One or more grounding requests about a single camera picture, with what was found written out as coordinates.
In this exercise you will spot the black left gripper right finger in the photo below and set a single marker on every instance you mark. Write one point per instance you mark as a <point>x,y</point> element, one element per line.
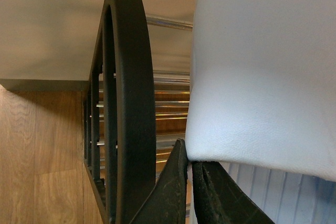
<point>218,199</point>

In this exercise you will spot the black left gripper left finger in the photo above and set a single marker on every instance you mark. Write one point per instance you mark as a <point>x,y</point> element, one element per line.
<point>167,201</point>

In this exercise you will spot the light blue slipper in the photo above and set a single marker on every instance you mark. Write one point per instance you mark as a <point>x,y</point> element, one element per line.
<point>263,102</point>

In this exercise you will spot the black metal shoe rack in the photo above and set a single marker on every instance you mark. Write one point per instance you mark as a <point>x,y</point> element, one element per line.
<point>119,113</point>

